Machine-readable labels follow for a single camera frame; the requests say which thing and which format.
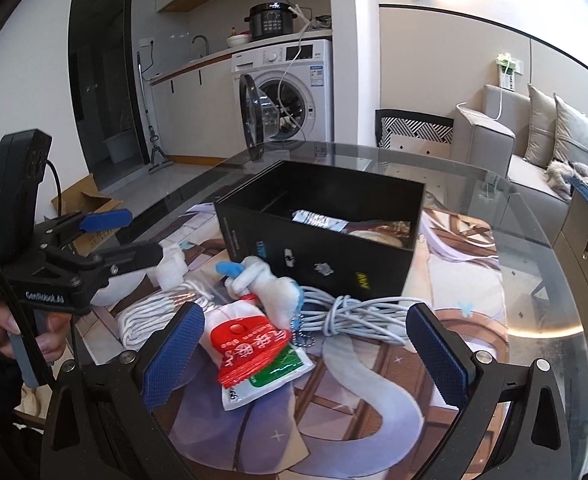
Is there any gold wrapped bag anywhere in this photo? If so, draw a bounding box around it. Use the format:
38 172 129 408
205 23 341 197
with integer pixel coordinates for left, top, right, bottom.
346 220 415 248

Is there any white cable bundle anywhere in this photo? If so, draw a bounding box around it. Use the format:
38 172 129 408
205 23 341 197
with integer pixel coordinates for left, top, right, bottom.
116 282 225 348

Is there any grey cushion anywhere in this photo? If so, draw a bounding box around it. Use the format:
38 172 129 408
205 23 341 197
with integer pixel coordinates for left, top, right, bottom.
549 92 588 186

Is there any red and white packet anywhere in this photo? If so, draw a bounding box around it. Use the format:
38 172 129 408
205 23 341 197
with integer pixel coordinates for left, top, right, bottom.
201 297 292 388

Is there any white power cable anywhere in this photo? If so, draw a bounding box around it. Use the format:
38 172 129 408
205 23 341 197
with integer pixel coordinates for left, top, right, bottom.
274 4 315 131

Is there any white and blue plush toy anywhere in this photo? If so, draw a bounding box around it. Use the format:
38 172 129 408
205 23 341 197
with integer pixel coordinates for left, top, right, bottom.
216 255 305 346

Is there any black pressure cooker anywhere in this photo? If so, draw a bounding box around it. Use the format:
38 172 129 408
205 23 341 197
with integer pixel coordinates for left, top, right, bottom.
245 2 297 41

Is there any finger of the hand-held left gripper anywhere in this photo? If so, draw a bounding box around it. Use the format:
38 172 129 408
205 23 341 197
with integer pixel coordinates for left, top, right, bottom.
86 242 165 278
36 209 133 256

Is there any grey bucket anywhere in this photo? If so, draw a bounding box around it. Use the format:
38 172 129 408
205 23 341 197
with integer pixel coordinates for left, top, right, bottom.
102 129 137 163

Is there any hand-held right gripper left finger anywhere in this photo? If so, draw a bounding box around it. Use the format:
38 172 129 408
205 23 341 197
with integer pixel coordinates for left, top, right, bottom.
46 303 207 480

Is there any white charging cable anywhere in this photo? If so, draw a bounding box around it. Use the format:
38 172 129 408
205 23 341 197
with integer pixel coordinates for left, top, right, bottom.
456 72 512 121

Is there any black cardboard box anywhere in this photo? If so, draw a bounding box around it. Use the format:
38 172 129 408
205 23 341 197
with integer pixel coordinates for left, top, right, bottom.
214 160 427 306

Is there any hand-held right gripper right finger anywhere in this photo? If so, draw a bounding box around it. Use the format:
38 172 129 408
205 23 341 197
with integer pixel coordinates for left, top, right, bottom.
405 302 572 480

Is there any beige sofa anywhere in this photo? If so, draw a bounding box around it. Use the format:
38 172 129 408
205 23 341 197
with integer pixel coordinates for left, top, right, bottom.
454 82 588 256

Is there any white soft wad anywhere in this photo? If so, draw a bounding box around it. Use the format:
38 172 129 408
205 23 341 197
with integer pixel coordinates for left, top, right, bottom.
94 242 195 307

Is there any grey fur throw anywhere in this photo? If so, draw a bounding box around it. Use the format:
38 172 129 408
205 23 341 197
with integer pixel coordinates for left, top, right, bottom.
545 160 588 198

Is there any silver packet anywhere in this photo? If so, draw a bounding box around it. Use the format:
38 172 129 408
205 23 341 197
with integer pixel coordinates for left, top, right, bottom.
291 209 345 233

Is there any flat mop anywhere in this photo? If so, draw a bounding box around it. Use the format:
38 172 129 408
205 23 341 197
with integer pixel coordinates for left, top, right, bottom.
136 51 175 176

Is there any white washing machine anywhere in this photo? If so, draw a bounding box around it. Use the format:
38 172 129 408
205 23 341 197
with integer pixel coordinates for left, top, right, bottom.
231 38 335 161

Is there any beige cushion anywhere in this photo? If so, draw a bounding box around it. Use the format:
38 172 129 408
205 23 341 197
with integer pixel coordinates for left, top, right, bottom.
521 82 560 171

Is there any kitchen counter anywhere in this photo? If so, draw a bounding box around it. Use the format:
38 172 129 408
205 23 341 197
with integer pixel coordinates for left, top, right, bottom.
149 47 239 157

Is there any dark door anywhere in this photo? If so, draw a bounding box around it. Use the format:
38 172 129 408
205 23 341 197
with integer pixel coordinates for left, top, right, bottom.
68 0 139 191

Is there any grey cable bundle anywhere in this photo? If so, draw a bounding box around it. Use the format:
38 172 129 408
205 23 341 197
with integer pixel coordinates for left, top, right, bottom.
296 287 427 348

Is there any open cardboard box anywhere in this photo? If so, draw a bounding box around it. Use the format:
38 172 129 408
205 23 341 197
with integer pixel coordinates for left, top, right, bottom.
50 174 124 256

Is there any wall outlet with charger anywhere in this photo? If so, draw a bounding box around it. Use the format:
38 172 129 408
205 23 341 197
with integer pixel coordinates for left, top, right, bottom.
494 52 525 92

